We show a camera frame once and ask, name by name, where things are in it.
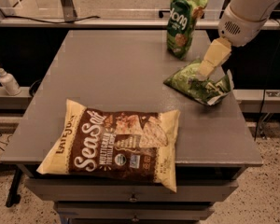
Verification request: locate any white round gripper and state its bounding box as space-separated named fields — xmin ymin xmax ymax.
xmin=197 ymin=6 xmax=271 ymax=78

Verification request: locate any green jalapeno kettle chip bag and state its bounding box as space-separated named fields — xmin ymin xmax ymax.
xmin=163 ymin=59 xmax=233 ymax=105

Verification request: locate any brown sea salt chip bag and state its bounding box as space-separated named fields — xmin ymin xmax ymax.
xmin=37 ymin=100 xmax=180 ymax=191

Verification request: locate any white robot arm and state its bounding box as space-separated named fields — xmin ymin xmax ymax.
xmin=196 ymin=0 xmax=280 ymax=80

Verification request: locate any green standing snack bag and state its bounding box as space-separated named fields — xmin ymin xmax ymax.
xmin=167 ymin=0 xmax=208 ymax=59

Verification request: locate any grey upper drawer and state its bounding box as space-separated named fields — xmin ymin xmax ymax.
xmin=25 ymin=178 xmax=238 ymax=203

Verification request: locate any grey drawer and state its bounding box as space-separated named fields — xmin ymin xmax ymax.
xmin=54 ymin=202 xmax=214 ymax=221
xmin=25 ymin=178 xmax=238 ymax=203

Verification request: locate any white pump bottle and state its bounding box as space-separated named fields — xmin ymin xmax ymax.
xmin=0 ymin=66 xmax=21 ymax=96

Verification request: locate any grey lower drawer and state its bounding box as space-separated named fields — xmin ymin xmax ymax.
xmin=54 ymin=202 xmax=214 ymax=221

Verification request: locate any black table leg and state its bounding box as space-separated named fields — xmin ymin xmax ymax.
xmin=6 ymin=168 xmax=22 ymax=208

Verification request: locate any black cable on shelf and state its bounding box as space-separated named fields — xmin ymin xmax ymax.
xmin=0 ymin=7 xmax=101 ymax=24

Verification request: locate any metal frame leg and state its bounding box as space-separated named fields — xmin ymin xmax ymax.
xmin=60 ymin=0 xmax=77 ymax=22

